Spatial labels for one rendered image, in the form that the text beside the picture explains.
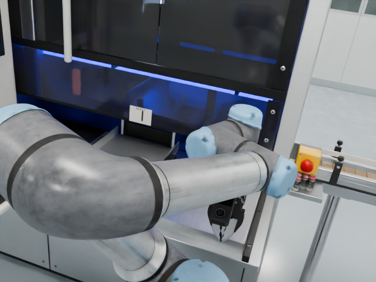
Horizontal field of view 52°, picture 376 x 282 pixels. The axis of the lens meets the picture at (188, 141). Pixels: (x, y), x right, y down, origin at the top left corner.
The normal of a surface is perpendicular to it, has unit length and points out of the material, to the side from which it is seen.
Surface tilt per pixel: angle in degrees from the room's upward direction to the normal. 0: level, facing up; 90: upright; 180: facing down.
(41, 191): 64
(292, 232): 0
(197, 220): 0
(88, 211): 75
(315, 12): 90
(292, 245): 0
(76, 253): 90
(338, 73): 90
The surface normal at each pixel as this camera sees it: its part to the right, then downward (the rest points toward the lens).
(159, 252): 0.44, -0.47
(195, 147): -0.70, 0.25
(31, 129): -0.01, -0.83
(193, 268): 0.21, -0.83
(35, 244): -0.32, 0.40
